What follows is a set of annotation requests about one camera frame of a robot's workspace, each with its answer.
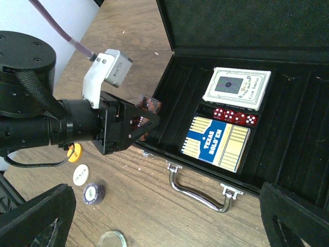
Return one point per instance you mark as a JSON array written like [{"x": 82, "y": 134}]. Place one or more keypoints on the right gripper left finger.
[{"x": 42, "y": 221}]

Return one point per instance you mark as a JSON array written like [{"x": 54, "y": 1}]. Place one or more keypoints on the red black chip stack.
[{"x": 146, "y": 103}]

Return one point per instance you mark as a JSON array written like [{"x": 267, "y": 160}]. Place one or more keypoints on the white dealer button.
[{"x": 80, "y": 175}]

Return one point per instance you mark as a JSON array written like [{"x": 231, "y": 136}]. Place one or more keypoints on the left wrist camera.
[{"x": 111, "y": 67}]

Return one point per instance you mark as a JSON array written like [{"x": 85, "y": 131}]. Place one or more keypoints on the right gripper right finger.
[{"x": 289, "y": 220}]

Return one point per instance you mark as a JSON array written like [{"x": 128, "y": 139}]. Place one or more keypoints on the purple chip stack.
[{"x": 93, "y": 194}]

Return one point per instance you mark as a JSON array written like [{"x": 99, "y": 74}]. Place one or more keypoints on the blue yellow card deck box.
[{"x": 215, "y": 142}]

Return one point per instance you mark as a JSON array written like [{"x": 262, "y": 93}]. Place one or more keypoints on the black poker case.
[{"x": 288, "y": 146}]

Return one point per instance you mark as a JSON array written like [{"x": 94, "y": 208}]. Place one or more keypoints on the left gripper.
[{"x": 110, "y": 123}]

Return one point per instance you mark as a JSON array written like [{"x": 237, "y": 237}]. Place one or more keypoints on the white card deck box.
[{"x": 240, "y": 88}]

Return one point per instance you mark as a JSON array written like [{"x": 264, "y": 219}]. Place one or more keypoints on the clear acrylic dealer puck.
[{"x": 112, "y": 239}]

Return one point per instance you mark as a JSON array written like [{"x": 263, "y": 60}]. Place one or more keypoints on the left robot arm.
[{"x": 31, "y": 117}]

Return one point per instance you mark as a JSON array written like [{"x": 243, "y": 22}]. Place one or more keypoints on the orange big blind button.
[{"x": 74, "y": 152}]

